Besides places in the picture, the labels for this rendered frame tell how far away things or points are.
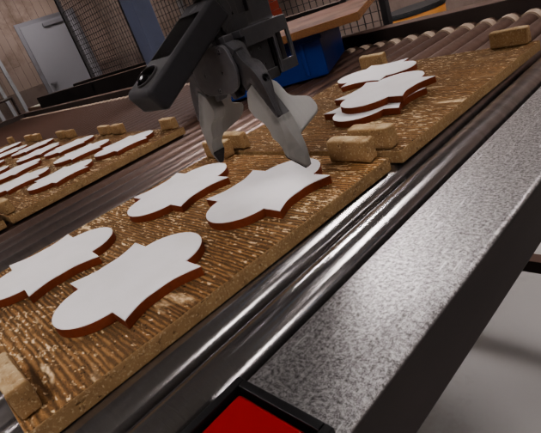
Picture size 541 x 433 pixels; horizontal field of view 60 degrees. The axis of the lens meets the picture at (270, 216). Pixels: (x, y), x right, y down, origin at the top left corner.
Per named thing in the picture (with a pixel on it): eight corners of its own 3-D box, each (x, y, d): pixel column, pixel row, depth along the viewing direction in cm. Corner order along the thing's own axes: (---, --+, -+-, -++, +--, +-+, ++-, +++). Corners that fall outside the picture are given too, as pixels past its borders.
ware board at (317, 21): (376, -3, 145) (374, -9, 145) (359, 20, 104) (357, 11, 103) (233, 45, 164) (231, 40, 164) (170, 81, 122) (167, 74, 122)
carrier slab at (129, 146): (186, 132, 108) (179, 115, 106) (13, 224, 85) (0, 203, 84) (118, 137, 134) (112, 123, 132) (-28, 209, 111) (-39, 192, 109)
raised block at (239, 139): (252, 145, 74) (246, 129, 72) (243, 150, 73) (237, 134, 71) (229, 146, 78) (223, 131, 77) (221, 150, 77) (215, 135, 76)
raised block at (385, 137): (400, 143, 54) (395, 120, 52) (392, 150, 53) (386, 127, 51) (359, 144, 58) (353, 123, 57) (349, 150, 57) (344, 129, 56)
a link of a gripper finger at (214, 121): (249, 146, 60) (257, 84, 52) (214, 167, 56) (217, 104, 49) (233, 132, 61) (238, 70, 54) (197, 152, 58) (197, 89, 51)
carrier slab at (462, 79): (541, 49, 74) (540, 39, 74) (403, 163, 52) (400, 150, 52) (362, 76, 100) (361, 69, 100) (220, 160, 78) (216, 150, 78)
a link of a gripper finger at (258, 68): (295, 100, 43) (235, 31, 44) (284, 107, 42) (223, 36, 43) (277, 130, 47) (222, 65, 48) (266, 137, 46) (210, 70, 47)
